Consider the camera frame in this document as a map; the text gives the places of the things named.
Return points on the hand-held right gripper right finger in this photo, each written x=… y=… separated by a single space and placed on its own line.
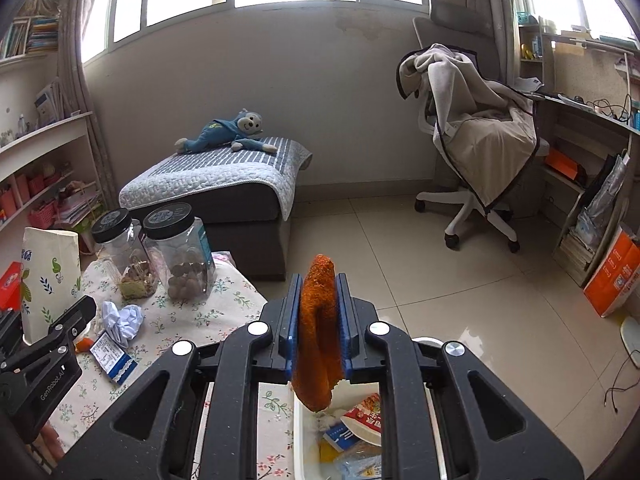
x=346 y=350

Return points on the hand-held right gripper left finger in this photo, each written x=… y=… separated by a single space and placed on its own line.
x=293 y=340

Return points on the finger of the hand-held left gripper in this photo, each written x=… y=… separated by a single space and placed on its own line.
x=65 y=322
x=10 y=332

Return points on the red snack packet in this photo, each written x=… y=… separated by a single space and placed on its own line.
x=365 y=415

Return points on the dark blue packet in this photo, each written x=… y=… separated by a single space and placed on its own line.
x=340 y=437

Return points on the white trash bin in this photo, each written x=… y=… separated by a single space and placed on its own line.
x=300 y=440

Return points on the clear plastic bag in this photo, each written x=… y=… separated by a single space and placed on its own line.
x=357 y=462

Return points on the person's left hand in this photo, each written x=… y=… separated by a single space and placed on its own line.
x=54 y=440

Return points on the small orange peel bit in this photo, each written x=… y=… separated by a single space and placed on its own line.
x=84 y=344

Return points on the white paper bag green leaves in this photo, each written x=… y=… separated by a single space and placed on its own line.
x=50 y=280

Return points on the red cardboard box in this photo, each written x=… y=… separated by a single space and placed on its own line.
x=10 y=285

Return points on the crumpled white paper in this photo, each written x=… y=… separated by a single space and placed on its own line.
x=124 y=322

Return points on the blue packet with white label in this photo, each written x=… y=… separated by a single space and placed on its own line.
x=112 y=360

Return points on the white tissue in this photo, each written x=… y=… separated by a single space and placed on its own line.
x=325 y=420

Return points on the clear jar with cookies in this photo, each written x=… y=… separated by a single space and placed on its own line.
x=125 y=260

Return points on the dark grey ottoman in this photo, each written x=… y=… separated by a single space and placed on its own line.
x=240 y=245

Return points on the pink plastic basket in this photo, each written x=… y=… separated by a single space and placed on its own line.
x=42 y=215

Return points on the pile of papers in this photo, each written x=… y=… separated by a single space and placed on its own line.
x=75 y=205

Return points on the clear jar with round nuts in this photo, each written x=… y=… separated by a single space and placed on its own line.
x=182 y=260

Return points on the quilted grey white mat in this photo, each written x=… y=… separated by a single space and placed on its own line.
x=215 y=175

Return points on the white office chair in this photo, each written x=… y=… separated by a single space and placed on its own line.
x=465 y=210

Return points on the white bookshelf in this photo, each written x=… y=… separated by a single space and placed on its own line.
x=45 y=140

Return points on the white desk calendar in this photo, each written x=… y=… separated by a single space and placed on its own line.
x=47 y=105

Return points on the blue plush monkey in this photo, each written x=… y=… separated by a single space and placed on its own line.
x=220 y=132

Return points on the stack of books under desk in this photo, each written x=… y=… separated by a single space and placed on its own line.
x=575 y=255

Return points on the beige blanket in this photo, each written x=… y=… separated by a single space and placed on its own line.
x=480 y=125

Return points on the orange cardboard box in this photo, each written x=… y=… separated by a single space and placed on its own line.
x=612 y=275

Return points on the round white floor device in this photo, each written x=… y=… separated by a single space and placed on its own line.
x=631 y=335

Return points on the orange folder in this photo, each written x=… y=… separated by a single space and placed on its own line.
x=562 y=162

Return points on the row of upright books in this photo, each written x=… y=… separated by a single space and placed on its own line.
x=15 y=40

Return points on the stack of flat books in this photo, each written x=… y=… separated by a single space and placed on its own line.
x=44 y=35

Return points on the silver plastic bag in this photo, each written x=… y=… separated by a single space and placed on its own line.
x=602 y=205

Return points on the white power strip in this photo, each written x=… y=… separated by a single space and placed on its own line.
x=570 y=100

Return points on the yellow toy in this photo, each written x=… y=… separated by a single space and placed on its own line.
x=526 y=51

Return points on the wooden desk with shelves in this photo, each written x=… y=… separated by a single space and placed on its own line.
x=570 y=60

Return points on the blue bottle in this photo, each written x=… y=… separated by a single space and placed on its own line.
x=636 y=115

